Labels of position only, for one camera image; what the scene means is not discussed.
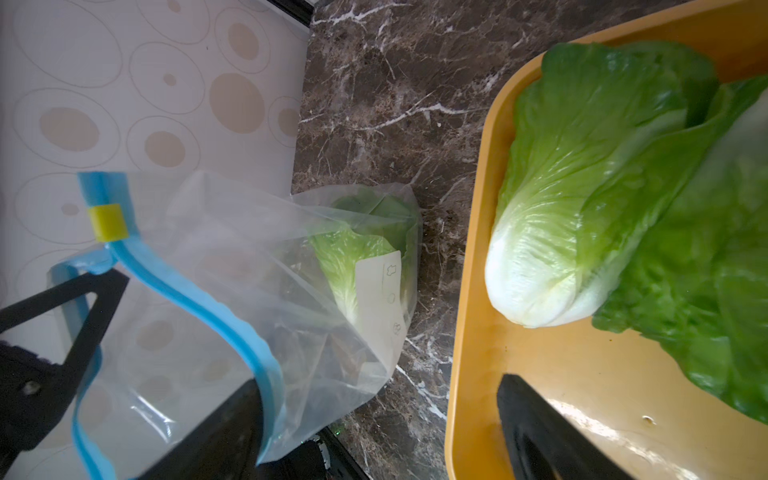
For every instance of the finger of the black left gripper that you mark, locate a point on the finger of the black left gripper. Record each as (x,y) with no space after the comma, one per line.
(49,342)

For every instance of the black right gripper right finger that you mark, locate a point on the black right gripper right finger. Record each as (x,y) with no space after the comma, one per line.
(541,443)

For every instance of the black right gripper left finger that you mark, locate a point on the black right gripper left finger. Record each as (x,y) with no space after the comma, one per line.
(225,445)

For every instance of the clear zipper bag blue seal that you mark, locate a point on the clear zipper bag blue seal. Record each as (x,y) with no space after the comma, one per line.
(310,296)

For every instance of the yellow plastic tray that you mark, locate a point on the yellow plastic tray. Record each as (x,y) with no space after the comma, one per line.
(621,391)

